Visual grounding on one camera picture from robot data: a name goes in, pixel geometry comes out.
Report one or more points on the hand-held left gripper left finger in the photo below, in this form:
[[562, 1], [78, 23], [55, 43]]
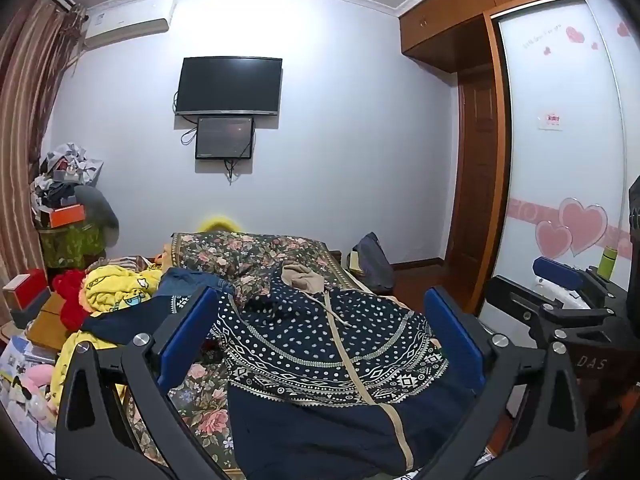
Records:
[[187, 330]]

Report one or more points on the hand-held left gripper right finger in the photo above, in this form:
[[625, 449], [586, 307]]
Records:
[[452, 330]]

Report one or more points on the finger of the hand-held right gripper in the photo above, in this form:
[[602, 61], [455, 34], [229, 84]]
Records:
[[515, 305], [555, 267]]

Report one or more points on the navy patterned hoodie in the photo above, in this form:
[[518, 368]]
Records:
[[310, 340]]

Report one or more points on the blue jeans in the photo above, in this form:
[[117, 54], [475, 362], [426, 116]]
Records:
[[190, 280]]

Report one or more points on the green bottle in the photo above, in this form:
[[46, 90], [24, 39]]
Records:
[[608, 264]]

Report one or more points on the yellow printed blanket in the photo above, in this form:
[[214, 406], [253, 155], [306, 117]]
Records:
[[115, 290]]

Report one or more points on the floral bedspread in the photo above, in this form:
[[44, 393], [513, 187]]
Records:
[[225, 250]]

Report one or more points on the white sliding door heart decals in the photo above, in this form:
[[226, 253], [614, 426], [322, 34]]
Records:
[[560, 170]]

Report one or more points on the grey bag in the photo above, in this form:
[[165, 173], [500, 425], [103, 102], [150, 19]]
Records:
[[375, 262]]

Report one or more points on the yellow round object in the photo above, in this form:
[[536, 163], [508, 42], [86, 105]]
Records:
[[217, 224]]

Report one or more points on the wooden door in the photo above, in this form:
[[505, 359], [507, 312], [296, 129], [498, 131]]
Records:
[[480, 185]]

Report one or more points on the red garment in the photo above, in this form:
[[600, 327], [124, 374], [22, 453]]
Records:
[[70, 300]]

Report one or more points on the cardboard box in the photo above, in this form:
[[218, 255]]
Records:
[[45, 322]]

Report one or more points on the green floral cloth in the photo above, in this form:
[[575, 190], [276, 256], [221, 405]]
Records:
[[70, 245]]

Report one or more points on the small red white sign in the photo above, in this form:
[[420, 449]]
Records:
[[551, 120]]

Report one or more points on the pink plush toy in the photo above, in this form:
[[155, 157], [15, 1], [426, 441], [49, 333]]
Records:
[[35, 382]]

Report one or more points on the orange box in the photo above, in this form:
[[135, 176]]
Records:
[[67, 216]]

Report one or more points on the red box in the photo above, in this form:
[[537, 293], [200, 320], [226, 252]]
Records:
[[27, 287]]

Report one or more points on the pile of clutter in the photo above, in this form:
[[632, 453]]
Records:
[[62, 170]]

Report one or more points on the striped brown curtain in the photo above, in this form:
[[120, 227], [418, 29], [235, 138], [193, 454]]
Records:
[[30, 125]]

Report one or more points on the wooden wardrobe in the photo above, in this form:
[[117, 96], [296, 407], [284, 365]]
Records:
[[450, 25]]

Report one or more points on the white air conditioner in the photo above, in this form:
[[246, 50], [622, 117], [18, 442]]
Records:
[[130, 22]]

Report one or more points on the small black wall monitor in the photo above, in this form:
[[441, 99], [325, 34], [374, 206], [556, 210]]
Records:
[[224, 137]]

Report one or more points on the black wall television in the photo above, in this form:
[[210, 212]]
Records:
[[229, 85]]

